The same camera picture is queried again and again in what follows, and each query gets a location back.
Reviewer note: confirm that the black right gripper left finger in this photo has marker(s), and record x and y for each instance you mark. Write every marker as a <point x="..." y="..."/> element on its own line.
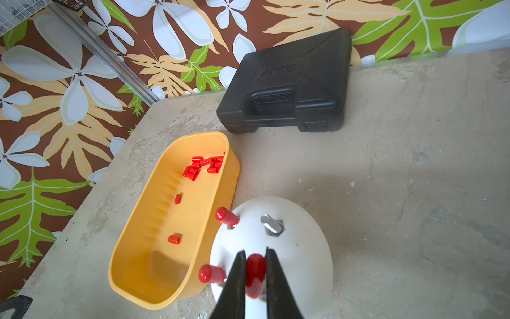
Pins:
<point x="231" y="303"/>

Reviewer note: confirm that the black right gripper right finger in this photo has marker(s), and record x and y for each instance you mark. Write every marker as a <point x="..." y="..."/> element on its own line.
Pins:
<point x="279" y="298"/>

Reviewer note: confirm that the white sphere with screws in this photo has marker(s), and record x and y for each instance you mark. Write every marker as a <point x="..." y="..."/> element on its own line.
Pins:
<point x="299" y="242"/>

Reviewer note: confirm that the lone red sleeve in tray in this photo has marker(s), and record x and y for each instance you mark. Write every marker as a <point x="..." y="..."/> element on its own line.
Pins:
<point x="175" y="239"/>

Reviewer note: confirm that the yellow plastic tray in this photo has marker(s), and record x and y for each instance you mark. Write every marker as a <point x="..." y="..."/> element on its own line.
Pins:
<point x="145" y="268"/>

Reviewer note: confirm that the red sleeve pile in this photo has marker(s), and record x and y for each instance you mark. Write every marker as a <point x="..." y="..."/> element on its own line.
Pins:
<point x="211" y="165"/>

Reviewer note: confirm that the black plastic tool case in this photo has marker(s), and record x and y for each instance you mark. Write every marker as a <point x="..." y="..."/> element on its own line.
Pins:
<point x="302" y="83"/>

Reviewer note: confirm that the white wire basket left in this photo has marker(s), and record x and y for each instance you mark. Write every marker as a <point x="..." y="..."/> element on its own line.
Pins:
<point x="14" y="12"/>

